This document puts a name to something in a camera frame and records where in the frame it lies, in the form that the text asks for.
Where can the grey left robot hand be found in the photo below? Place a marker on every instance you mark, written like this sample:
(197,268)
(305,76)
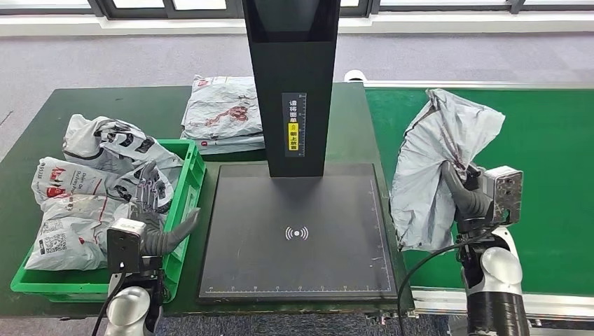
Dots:
(162,236)

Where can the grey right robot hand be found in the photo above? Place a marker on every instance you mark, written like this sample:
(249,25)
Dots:
(464,197)

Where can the grey parcel dark red smear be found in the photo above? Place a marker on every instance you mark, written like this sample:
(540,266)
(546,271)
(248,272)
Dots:
(431,185)

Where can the grey parcel large black letters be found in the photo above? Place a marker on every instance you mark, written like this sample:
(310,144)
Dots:
(74,218)

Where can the grey poly parcel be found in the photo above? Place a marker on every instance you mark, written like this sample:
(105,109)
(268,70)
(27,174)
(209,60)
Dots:
(111,139)

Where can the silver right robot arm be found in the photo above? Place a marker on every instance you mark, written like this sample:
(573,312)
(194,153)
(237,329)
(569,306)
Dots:
(496,287)

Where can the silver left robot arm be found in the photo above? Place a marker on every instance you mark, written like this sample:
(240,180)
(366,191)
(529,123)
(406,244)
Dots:
(132,308)

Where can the green conveyor belt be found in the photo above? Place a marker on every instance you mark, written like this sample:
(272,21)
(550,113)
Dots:
(547,185)

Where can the flat grey parcel red dot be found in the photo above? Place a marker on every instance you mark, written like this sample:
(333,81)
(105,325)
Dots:
(234,146)

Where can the flat grey parcel red print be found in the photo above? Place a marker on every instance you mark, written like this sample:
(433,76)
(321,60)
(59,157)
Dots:
(220,103)

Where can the black inbound scanner machine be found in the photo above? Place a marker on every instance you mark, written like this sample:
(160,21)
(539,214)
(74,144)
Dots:
(292,60)

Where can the green plastic crate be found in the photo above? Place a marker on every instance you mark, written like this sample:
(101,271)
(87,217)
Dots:
(183,195)

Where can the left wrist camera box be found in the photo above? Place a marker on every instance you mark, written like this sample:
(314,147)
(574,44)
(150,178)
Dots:
(124,246)

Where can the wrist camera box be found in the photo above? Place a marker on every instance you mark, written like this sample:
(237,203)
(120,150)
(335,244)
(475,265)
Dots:
(124,246)
(503,192)

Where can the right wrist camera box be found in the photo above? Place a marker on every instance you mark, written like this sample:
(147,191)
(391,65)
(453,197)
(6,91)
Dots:
(503,192)

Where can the aluminium conveyor frame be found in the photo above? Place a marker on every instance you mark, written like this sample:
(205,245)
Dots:
(557,306)

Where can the dark window frame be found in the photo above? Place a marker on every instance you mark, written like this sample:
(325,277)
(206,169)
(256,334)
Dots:
(106,7)

